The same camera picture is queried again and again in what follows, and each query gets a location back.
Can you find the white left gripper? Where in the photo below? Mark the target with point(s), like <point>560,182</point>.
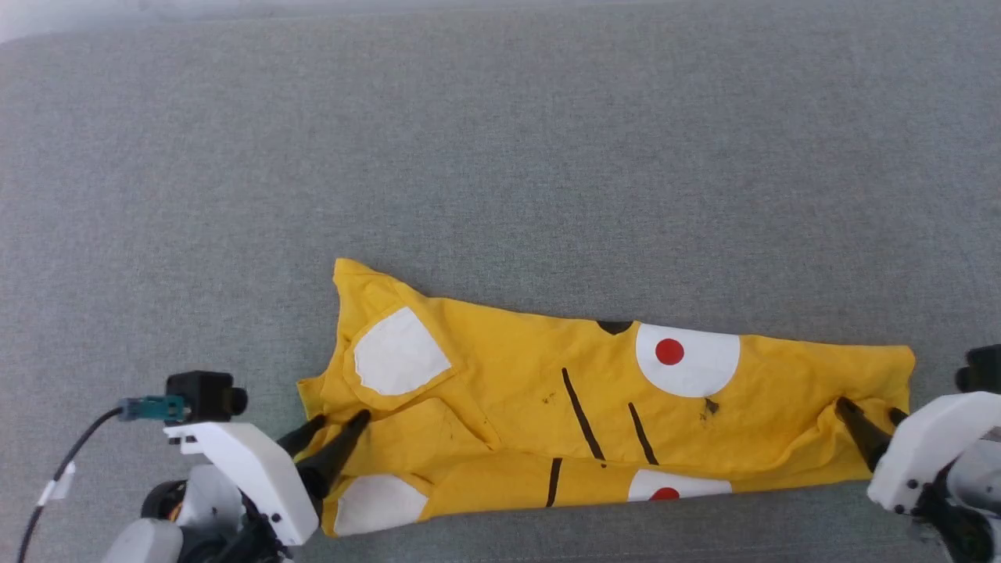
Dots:
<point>250,469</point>

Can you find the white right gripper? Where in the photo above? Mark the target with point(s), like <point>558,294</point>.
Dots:
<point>923,446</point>

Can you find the yellow cat-face t-shirt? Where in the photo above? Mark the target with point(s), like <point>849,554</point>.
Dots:
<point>508,375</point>

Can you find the grey fabric sofa cushion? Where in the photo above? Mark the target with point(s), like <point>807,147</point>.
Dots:
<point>500,156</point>

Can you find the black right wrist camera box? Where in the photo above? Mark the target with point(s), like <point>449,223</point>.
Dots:
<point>981,367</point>

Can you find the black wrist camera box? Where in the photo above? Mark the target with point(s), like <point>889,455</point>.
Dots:
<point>981,367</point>
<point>199,391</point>

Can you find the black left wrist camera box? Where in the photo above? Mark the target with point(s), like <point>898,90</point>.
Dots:
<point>199,391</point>

